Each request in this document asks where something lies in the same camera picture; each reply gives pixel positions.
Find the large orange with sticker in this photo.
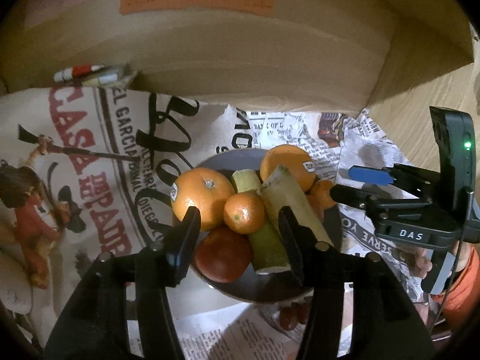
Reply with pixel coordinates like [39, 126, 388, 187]
[170, 167, 235, 232]
[259, 145, 316, 192]

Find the yellow banana piece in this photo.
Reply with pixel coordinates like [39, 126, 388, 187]
[257, 164, 334, 245]
[231, 169, 290, 275]

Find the small mandarin orange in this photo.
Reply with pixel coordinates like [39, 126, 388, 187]
[223, 190, 266, 235]

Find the red apple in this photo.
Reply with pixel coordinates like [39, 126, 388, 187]
[193, 225, 253, 284]

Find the orange sleeve forearm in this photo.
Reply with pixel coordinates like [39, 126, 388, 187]
[442, 244, 479, 332]

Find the person's hand holding gripper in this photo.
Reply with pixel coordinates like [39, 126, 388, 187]
[414, 248, 433, 280]

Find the dark round plate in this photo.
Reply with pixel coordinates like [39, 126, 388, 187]
[190, 149, 343, 303]

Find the printed newspaper sheet with poster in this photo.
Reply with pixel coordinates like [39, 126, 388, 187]
[1, 87, 252, 345]

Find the clear pen box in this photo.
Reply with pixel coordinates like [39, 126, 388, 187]
[80, 64, 138, 89]

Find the red white marker pen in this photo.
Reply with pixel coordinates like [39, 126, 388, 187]
[54, 65, 105, 83]

